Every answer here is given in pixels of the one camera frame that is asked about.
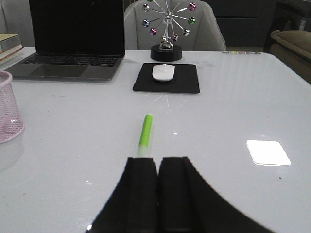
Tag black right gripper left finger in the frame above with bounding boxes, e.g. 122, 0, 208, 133
87, 157, 157, 233

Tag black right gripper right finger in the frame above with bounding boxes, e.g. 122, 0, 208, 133
158, 157, 269, 233

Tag green highlighter pen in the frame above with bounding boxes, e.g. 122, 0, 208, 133
138, 114, 153, 158

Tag pink mesh pen holder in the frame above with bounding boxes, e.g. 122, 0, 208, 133
0, 71, 24, 143

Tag black mouse pad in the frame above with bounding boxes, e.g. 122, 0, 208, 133
132, 62, 201, 95

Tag white computer mouse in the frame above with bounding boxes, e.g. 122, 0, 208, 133
152, 64, 175, 82

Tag ferris wheel desk ornament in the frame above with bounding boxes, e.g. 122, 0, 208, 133
142, 0, 197, 61

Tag grey laptop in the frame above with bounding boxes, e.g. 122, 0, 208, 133
8, 0, 125, 82

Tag grey armchair right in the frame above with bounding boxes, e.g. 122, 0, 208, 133
124, 0, 225, 51

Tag olive cushion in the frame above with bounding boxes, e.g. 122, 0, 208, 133
270, 30, 311, 60

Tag middle white book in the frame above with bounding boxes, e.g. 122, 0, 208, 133
0, 45, 24, 60

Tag top yellow book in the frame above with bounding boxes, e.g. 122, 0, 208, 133
0, 33, 21, 52

